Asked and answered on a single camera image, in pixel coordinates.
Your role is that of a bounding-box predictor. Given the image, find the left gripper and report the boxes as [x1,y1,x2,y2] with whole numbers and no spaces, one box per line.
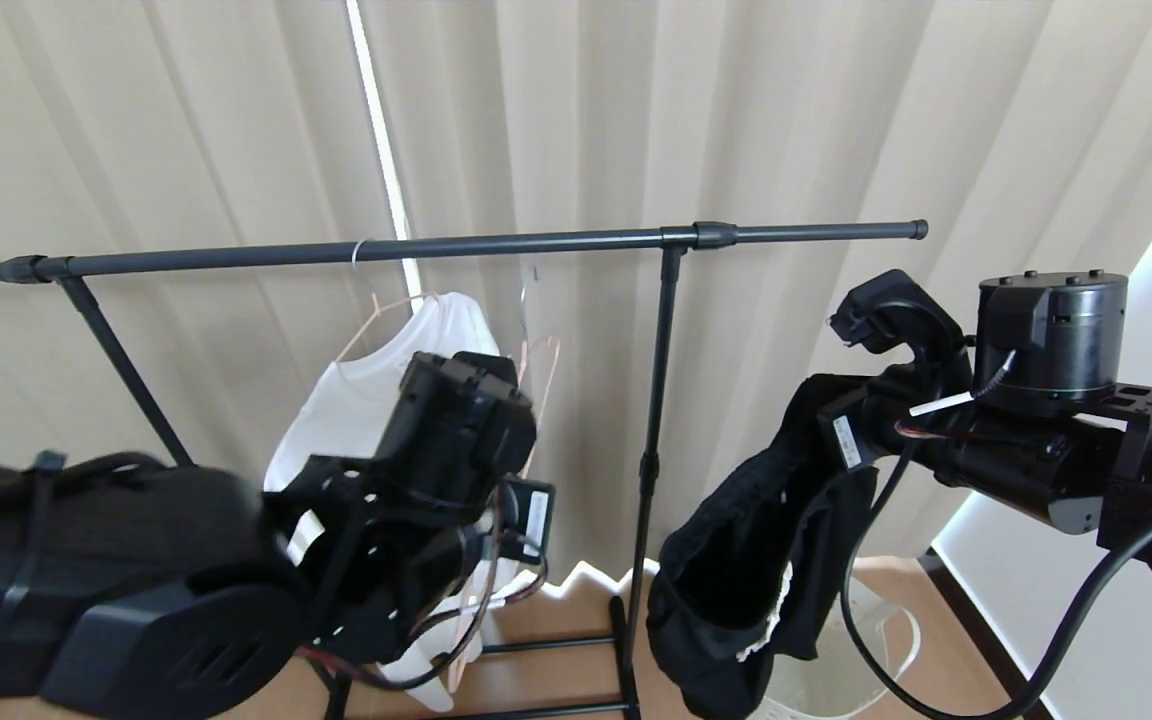
[404,478,558,613]

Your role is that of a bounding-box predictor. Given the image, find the black clothes rack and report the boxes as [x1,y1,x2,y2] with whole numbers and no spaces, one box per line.
[0,219,930,720]

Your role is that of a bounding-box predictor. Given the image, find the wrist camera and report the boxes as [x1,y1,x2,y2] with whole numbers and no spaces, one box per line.
[374,350,539,501]
[828,268,979,403]

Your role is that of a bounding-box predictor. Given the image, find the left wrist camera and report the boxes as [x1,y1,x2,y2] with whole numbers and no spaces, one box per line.
[374,350,539,501]

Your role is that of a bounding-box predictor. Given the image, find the black shorts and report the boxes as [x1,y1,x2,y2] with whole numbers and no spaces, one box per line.
[646,372,883,720]

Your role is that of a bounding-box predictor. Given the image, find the white printed t-shirt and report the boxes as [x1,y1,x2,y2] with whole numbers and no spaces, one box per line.
[264,292,549,713]

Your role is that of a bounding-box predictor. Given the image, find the white laundry basket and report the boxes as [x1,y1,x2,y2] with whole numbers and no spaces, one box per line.
[751,575,923,720]

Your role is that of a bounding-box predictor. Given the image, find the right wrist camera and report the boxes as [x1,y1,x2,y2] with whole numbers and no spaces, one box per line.
[828,268,979,403]

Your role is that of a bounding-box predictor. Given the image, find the pink clothes hanger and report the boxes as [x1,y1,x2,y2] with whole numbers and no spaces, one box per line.
[334,240,442,363]
[514,262,564,483]

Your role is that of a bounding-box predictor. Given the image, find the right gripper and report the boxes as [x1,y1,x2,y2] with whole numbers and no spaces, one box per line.
[816,384,1109,537]

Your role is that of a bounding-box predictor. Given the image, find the beige curtain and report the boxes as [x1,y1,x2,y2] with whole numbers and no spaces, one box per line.
[0,0,1152,603]

